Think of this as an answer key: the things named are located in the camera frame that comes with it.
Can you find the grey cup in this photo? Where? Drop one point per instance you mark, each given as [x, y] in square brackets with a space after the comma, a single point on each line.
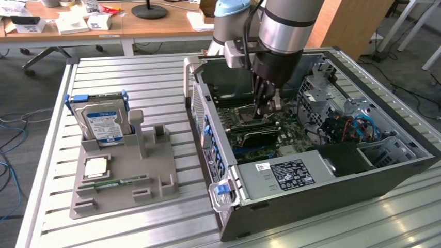
[50, 3]

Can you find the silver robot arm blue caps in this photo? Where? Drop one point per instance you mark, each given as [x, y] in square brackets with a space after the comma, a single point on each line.
[290, 25]

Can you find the grey plastic parts rack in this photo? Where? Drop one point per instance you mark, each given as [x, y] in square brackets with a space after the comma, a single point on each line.
[155, 168]

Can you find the silver disk bay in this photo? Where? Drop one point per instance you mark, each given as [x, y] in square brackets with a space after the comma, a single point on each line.
[390, 152]

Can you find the red packet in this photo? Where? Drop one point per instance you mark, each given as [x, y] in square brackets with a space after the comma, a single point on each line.
[110, 10]

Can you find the white table frame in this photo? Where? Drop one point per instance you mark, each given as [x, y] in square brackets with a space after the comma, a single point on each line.
[392, 31]

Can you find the wooden cabinet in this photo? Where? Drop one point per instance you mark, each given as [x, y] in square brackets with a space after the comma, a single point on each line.
[359, 25]

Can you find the blue card retainer clip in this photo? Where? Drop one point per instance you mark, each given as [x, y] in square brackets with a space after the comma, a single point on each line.
[218, 157]
[207, 131]
[214, 144]
[222, 170]

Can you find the perforated metal drive cage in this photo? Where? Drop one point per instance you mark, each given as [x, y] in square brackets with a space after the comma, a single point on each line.
[318, 103]

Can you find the CPU socket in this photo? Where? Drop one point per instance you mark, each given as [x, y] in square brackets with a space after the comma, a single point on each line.
[246, 115]

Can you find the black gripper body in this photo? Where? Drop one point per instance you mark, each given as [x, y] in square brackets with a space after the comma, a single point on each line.
[277, 67]

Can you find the white paper sheets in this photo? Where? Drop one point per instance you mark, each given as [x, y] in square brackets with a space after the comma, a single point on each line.
[13, 9]

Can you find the blue expansion slot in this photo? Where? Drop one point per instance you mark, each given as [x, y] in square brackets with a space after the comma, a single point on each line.
[241, 150]

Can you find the green motherboard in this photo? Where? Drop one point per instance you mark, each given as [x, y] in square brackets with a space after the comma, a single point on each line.
[293, 134]

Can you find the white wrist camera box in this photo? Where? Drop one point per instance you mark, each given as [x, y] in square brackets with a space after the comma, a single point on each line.
[237, 55]

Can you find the white box with label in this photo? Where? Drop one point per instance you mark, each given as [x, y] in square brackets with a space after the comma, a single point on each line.
[99, 23]

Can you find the white box black lid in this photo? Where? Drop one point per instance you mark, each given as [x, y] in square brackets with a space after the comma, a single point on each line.
[30, 27]

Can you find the wooden desk white frame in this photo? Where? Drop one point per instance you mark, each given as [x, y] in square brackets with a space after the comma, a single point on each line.
[155, 28]

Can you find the hard disk in blue caddy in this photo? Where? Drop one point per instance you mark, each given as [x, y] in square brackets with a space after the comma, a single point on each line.
[102, 124]

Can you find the black caster leg frame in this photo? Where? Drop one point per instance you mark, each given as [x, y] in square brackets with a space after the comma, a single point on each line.
[43, 57]

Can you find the white open cardboard box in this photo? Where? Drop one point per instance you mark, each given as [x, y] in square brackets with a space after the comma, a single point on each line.
[73, 25]

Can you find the silver CPU chip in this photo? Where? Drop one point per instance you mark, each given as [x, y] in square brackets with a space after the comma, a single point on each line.
[95, 168]

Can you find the grey power supply unit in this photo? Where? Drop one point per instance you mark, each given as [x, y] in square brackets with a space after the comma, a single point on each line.
[262, 178]

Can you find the green RAM stick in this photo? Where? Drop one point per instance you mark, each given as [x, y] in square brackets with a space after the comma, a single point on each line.
[110, 183]

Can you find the clear plastic bag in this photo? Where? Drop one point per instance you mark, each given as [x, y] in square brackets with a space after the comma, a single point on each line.
[91, 5]

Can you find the tape roll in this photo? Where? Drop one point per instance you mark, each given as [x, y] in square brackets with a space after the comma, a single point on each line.
[67, 3]

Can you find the black floor power strip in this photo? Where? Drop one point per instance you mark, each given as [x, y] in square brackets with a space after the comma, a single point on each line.
[378, 57]

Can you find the black graphics card with fan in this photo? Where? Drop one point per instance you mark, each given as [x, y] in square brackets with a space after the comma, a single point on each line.
[259, 137]

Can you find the blue case latch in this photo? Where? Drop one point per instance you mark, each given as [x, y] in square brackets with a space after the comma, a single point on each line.
[222, 189]

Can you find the brown cardboard box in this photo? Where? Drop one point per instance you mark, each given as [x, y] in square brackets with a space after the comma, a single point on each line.
[207, 7]

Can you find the black round lamp base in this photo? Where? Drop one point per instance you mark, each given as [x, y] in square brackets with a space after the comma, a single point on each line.
[149, 12]

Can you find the dark open PC case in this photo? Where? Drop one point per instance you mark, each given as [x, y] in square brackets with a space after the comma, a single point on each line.
[310, 206]

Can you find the white booklet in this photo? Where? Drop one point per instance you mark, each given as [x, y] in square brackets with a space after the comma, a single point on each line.
[198, 22]

